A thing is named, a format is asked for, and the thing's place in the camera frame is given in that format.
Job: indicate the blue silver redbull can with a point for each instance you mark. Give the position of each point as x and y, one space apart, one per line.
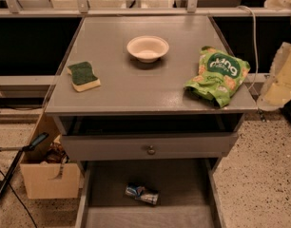
142 193

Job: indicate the grey drawer cabinet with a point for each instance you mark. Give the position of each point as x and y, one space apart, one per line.
131 87

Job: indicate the grey open middle drawer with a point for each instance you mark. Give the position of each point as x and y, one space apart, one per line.
187 195

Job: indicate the round metal drawer knob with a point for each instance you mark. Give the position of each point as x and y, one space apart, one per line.
151 150

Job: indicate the grey top drawer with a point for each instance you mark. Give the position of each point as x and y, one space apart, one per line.
110 138

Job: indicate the green snack bag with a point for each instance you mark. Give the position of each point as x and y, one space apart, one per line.
219 76

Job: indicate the white paper bowl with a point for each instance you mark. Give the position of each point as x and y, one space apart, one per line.
147 49

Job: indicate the green yellow sponge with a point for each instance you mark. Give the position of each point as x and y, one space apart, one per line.
83 77

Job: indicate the cardboard box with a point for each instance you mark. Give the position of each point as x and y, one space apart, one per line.
47 173

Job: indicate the metal railing frame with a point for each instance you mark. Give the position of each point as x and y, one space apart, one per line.
120 3

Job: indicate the black tool with handle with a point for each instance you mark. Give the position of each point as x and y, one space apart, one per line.
19 152

